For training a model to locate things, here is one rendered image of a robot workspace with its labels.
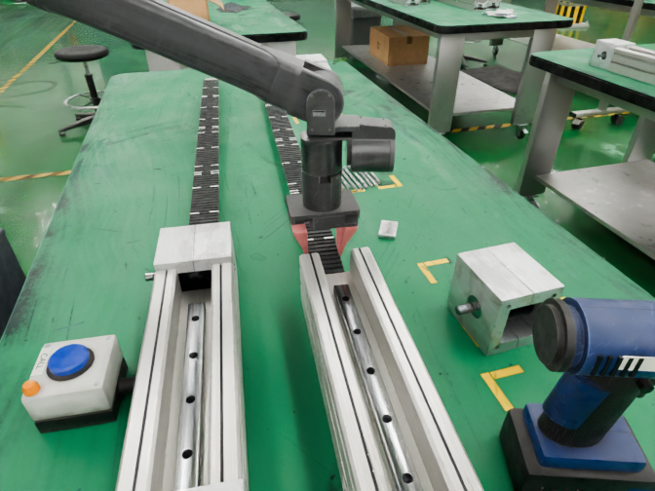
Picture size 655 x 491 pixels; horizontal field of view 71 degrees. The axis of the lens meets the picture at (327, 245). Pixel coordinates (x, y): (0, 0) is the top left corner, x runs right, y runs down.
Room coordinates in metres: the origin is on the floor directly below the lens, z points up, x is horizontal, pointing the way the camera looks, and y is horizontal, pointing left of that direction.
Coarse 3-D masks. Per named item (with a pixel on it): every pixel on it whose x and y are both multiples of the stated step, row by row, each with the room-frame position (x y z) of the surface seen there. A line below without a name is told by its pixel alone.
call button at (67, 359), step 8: (72, 344) 0.35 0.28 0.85; (80, 344) 0.35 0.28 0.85; (56, 352) 0.34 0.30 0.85; (64, 352) 0.34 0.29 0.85; (72, 352) 0.34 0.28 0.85; (80, 352) 0.34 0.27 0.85; (88, 352) 0.34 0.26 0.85; (48, 360) 0.33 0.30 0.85; (56, 360) 0.33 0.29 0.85; (64, 360) 0.33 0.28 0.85; (72, 360) 0.33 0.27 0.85; (80, 360) 0.33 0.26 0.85; (88, 360) 0.34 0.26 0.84; (56, 368) 0.32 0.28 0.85; (64, 368) 0.32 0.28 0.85; (72, 368) 0.32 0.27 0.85; (80, 368) 0.33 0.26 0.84
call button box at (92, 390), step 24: (96, 360) 0.34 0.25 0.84; (120, 360) 0.37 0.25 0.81; (48, 384) 0.31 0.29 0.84; (72, 384) 0.31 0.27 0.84; (96, 384) 0.31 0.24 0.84; (120, 384) 0.34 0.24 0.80; (48, 408) 0.29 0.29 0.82; (72, 408) 0.30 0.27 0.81; (96, 408) 0.30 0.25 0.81; (48, 432) 0.29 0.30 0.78
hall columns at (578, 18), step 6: (558, 6) 7.87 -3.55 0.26; (564, 6) 7.73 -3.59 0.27; (570, 6) 7.64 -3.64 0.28; (576, 6) 7.67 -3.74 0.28; (582, 6) 7.70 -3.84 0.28; (558, 12) 7.83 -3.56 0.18; (564, 12) 7.70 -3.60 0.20; (570, 12) 7.65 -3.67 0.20; (576, 12) 7.68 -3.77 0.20; (582, 12) 7.71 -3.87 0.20; (576, 18) 7.69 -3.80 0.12; (582, 18) 7.72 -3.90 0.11
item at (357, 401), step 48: (336, 288) 0.47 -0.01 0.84; (384, 288) 0.43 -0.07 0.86; (336, 336) 0.35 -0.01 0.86; (384, 336) 0.36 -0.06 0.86; (336, 384) 0.29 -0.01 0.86; (384, 384) 0.32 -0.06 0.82; (432, 384) 0.29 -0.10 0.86; (336, 432) 0.26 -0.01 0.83; (384, 432) 0.26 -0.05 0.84; (432, 432) 0.24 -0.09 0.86; (384, 480) 0.19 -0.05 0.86; (432, 480) 0.21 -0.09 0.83
